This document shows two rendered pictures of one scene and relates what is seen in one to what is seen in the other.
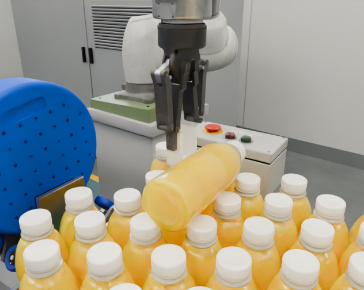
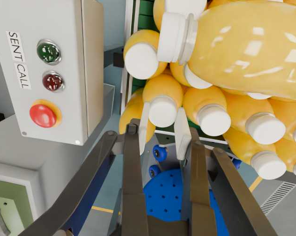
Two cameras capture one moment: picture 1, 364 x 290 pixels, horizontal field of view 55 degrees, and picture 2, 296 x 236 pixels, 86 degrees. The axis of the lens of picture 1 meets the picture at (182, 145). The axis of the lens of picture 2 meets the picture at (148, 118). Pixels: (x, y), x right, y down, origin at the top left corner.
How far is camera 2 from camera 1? 54 cm
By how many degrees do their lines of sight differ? 54
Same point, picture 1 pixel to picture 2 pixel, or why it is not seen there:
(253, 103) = not seen: outside the picture
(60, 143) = not seen: hidden behind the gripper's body
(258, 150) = (70, 18)
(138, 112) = (20, 203)
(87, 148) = (151, 202)
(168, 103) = (251, 196)
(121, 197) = (276, 135)
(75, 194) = (276, 171)
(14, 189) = not seen: hidden behind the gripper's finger
